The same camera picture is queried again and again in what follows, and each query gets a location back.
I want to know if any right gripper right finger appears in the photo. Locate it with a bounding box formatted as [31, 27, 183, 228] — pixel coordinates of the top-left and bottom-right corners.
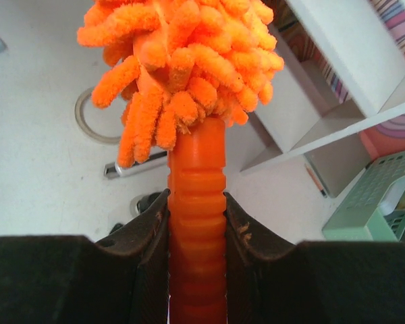
[225, 195, 405, 323]

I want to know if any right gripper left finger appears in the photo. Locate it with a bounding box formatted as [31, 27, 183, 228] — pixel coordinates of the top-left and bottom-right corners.
[0, 190, 169, 323]

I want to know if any white black utility knife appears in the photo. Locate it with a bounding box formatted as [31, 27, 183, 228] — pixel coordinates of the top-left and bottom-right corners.
[103, 151, 167, 180]

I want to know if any orange microfiber duster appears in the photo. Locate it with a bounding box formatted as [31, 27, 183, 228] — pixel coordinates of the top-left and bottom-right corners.
[77, 1, 284, 323]

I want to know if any white wooden bookshelf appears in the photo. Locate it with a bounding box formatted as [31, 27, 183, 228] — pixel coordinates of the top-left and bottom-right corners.
[244, 1, 405, 172]

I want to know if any black vacuum nozzle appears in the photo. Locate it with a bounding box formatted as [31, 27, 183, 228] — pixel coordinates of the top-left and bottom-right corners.
[109, 223, 124, 235]

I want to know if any orange pencil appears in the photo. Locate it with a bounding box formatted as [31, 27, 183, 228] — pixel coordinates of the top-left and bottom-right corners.
[304, 164, 327, 198]

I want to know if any green desk organizer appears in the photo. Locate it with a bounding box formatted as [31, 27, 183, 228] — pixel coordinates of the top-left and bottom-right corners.
[322, 151, 405, 242]

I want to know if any masking tape roll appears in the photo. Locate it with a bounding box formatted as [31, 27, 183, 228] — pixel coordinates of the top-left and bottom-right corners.
[74, 87, 124, 145]

